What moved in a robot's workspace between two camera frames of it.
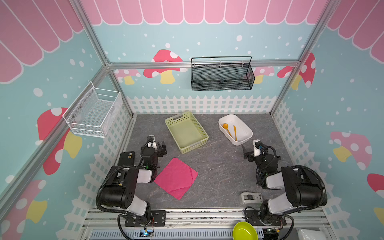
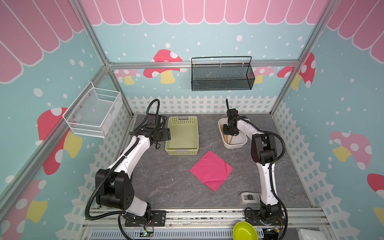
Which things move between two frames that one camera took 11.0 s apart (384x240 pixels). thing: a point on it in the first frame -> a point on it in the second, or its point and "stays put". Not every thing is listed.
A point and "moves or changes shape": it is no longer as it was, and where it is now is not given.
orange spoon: [225, 126] moves or changes shape
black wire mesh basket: [219, 73] stays put
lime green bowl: [243, 230] stays put
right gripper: [249, 152] -> [229, 130]
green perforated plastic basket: [187, 133] moves or changes shape
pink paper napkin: [177, 179] -> [212, 170]
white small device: [251, 197] stays put
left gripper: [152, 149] -> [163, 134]
